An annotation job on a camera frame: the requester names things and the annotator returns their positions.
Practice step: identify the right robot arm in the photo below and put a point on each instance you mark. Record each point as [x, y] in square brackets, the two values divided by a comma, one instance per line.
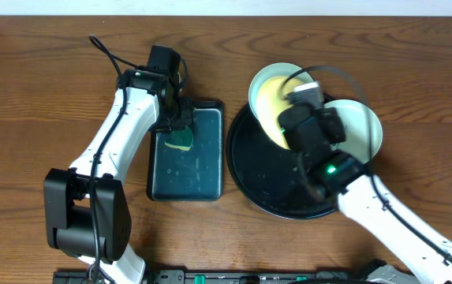
[336, 143]

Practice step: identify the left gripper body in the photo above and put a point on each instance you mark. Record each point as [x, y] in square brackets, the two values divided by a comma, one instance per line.
[182, 117]

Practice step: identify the pale green plate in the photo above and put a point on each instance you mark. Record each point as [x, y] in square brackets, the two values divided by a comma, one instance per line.
[303, 81]
[363, 129]

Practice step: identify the green yellow scrub sponge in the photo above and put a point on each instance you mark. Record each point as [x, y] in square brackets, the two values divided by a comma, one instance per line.
[180, 139]

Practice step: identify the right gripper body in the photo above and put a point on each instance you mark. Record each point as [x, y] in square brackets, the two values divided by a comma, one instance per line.
[333, 129]

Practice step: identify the black rectangular water tray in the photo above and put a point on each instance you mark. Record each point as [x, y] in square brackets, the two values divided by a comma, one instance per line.
[195, 174]

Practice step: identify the round black serving tray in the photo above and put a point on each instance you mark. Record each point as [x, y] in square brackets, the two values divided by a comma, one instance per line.
[266, 174]

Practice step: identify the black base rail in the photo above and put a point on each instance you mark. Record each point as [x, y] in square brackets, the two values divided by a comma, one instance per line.
[385, 274]

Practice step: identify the yellow plate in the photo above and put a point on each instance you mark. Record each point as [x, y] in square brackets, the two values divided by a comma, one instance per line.
[270, 104]

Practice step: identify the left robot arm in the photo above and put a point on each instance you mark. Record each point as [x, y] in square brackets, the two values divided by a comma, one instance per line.
[86, 211]

